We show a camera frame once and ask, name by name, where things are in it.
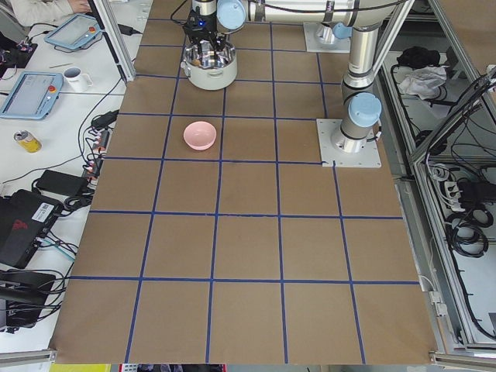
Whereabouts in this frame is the teach pendant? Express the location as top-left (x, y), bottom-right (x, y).
top-left (1, 71), bottom-right (64, 120)
top-left (44, 14), bottom-right (102, 50)

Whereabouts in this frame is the black cloth bundle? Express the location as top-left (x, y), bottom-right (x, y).
top-left (397, 46), bottom-right (440, 69)

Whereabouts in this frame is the crumpled white cloth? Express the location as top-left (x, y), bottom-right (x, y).
top-left (398, 67), bottom-right (446, 100)

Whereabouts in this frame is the white mug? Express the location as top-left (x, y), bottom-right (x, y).
top-left (63, 67), bottom-right (94, 93)

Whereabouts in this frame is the pale green cooking pot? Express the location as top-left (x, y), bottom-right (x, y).
top-left (181, 40), bottom-right (238, 91)

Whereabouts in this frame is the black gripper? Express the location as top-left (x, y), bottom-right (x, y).
top-left (182, 9), bottom-right (226, 62)

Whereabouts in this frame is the yellow drink can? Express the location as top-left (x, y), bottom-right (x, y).
top-left (13, 130), bottom-right (42, 153)

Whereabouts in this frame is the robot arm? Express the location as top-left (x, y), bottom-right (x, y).
top-left (180, 1), bottom-right (413, 153)

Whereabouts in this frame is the black power adapter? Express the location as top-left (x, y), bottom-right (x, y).
top-left (33, 170), bottom-right (88, 197)

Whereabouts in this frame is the black computer box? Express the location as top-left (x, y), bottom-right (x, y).
top-left (1, 189), bottom-right (64, 269)

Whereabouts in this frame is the pink bowl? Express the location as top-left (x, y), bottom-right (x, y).
top-left (183, 121), bottom-right (217, 150)

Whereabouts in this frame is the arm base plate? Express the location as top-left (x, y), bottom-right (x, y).
top-left (304, 22), bottom-right (353, 53)
top-left (316, 119), bottom-right (381, 168)

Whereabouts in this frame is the near teach pendant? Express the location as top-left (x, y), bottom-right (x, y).
top-left (1, 71), bottom-right (64, 120)

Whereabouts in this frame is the far teach pendant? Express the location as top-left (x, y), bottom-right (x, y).
top-left (44, 14), bottom-right (102, 50)

